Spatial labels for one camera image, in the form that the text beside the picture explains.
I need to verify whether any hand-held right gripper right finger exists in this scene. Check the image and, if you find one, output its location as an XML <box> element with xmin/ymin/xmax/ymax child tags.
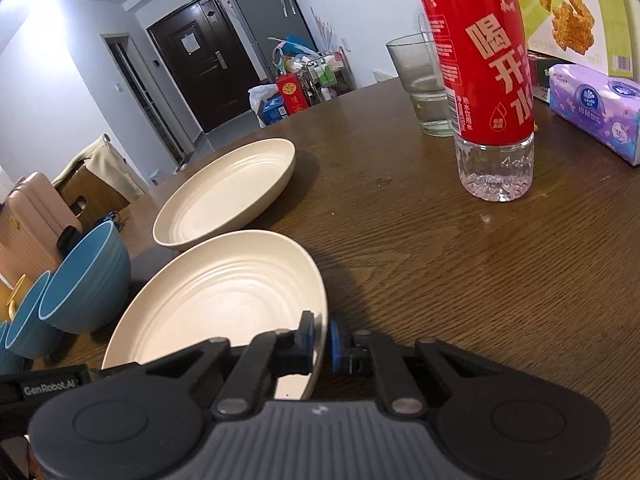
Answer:
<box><xmin>329</xmin><ymin>311</ymin><xmax>507</xmax><ymax>418</ymax></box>

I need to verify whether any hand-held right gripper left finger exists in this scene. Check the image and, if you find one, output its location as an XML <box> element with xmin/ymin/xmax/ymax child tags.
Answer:
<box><xmin>142</xmin><ymin>311</ymin><xmax>317</xmax><ymax>420</ymax></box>

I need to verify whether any blue bowl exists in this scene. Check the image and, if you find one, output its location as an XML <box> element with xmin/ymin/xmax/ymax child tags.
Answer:
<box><xmin>38</xmin><ymin>220</ymin><xmax>132</xmax><ymax>334</ymax></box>
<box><xmin>4</xmin><ymin>270</ymin><xmax>66</xmax><ymax>359</ymax></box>
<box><xmin>0</xmin><ymin>320</ymin><xmax>27</xmax><ymax>377</ymax></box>

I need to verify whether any cream round plate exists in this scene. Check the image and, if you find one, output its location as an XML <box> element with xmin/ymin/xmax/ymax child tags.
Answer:
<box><xmin>101</xmin><ymin>230</ymin><xmax>329</xmax><ymax>401</ymax></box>
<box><xmin>152</xmin><ymin>138</ymin><xmax>297</xmax><ymax>252</ymax></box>

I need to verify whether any yellow mug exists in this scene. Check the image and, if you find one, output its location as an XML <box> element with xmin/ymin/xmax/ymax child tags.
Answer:
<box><xmin>0</xmin><ymin>275</ymin><xmax>29</xmax><ymax>323</ymax></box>

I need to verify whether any small black device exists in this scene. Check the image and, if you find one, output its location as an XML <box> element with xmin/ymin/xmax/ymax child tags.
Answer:
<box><xmin>56</xmin><ymin>226</ymin><xmax>84</xmax><ymax>254</ymax></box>

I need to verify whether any pink ribbed suitcase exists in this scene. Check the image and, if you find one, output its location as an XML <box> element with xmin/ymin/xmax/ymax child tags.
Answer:
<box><xmin>4</xmin><ymin>171</ymin><xmax>84</xmax><ymax>261</ymax></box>

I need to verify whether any wooden chair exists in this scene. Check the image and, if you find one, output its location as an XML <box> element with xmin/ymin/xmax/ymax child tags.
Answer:
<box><xmin>59</xmin><ymin>160</ymin><xmax>132</xmax><ymax>232</ymax></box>

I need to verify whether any blue carton box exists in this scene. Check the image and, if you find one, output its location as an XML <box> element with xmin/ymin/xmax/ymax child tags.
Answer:
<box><xmin>260</xmin><ymin>94</ymin><xmax>292</xmax><ymax>127</ymax></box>

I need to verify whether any beige jacket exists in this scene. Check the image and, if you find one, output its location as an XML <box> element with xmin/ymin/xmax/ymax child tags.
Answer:
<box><xmin>51</xmin><ymin>134</ymin><xmax>152</xmax><ymax>202</ymax></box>

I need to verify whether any red carton box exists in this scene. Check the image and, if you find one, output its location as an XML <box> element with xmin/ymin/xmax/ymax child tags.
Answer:
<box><xmin>276</xmin><ymin>72</ymin><xmax>311</xmax><ymax>114</ymax></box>

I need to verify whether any white plastic bag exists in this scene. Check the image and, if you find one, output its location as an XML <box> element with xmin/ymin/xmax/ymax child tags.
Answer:
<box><xmin>248</xmin><ymin>84</ymin><xmax>282</xmax><ymax>129</ymax></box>

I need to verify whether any storage cart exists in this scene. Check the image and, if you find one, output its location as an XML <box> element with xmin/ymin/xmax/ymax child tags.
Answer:
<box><xmin>299</xmin><ymin>51</ymin><xmax>357</xmax><ymax>107</ymax></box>

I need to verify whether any colourful bags pile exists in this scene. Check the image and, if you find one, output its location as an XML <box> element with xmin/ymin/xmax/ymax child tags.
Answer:
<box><xmin>269</xmin><ymin>35</ymin><xmax>322</xmax><ymax>79</ymax></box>

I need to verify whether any clear drinking glass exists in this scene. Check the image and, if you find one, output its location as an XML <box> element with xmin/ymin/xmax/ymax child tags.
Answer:
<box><xmin>386</xmin><ymin>32</ymin><xmax>457</xmax><ymax>137</ymax></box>

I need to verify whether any side doorway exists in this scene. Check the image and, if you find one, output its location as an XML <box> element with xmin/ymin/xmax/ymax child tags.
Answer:
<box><xmin>101</xmin><ymin>33</ymin><xmax>187</xmax><ymax>167</ymax></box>

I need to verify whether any dark brown entrance door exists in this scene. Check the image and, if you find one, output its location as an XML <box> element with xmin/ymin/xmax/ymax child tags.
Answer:
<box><xmin>146</xmin><ymin>0</ymin><xmax>262</xmax><ymax>134</ymax></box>

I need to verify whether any red label water bottle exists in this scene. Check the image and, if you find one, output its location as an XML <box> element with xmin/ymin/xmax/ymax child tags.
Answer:
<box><xmin>409</xmin><ymin>0</ymin><xmax>536</xmax><ymax>202</ymax></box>

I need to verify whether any grey refrigerator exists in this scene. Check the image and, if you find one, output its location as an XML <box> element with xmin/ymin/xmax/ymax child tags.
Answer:
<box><xmin>218</xmin><ymin>0</ymin><xmax>314</xmax><ymax>87</ymax></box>

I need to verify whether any dark box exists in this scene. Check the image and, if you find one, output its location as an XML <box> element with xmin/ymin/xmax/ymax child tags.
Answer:
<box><xmin>527</xmin><ymin>52</ymin><xmax>557</xmax><ymax>104</ymax></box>

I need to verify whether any purple tissue pack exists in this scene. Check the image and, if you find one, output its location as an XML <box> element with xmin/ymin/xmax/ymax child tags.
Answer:
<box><xmin>549</xmin><ymin>64</ymin><xmax>640</xmax><ymax>167</ymax></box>

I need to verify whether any green snack box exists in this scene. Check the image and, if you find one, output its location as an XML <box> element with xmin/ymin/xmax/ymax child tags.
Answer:
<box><xmin>492</xmin><ymin>0</ymin><xmax>640</xmax><ymax>78</ymax></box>

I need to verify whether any pink wall hanging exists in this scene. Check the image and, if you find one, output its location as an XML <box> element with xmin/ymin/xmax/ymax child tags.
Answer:
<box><xmin>310</xmin><ymin>6</ymin><xmax>342</xmax><ymax>54</ymax></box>

